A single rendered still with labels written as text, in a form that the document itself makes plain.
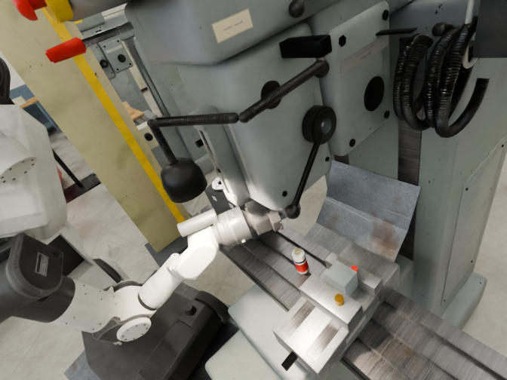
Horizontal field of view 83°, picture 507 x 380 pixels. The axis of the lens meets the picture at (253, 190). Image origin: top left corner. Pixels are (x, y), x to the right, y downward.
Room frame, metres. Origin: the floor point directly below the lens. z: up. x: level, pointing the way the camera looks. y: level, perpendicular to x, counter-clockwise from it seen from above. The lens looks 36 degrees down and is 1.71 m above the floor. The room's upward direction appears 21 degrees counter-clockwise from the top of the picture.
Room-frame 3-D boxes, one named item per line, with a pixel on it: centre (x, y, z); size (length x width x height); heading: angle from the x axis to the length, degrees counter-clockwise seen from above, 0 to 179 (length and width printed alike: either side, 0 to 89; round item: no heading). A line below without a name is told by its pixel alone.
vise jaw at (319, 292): (0.39, -0.08, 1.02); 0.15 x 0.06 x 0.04; 29
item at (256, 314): (0.55, -0.06, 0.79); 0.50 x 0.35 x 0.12; 117
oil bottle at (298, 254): (0.57, -0.06, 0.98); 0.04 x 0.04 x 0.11
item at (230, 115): (0.38, 0.04, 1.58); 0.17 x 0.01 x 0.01; 49
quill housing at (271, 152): (0.55, -0.07, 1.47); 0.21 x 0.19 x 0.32; 27
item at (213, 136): (0.50, 0.04, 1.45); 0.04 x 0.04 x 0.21; 27
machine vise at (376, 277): (0.40, -0.10, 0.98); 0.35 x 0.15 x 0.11; 119
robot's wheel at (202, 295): (0.87, 0.40, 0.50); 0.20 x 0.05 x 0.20; 45
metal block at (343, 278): (0.42, -0.13, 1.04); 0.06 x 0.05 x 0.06; 29
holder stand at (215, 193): (0.89, 0.07, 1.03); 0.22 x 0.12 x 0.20; 34
